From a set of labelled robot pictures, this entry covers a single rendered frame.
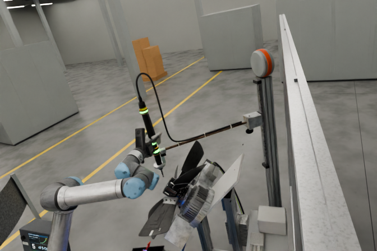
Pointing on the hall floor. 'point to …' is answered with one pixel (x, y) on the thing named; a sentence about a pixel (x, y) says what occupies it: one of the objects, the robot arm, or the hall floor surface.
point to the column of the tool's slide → (266, 84)
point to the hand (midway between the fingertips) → (153, 131)
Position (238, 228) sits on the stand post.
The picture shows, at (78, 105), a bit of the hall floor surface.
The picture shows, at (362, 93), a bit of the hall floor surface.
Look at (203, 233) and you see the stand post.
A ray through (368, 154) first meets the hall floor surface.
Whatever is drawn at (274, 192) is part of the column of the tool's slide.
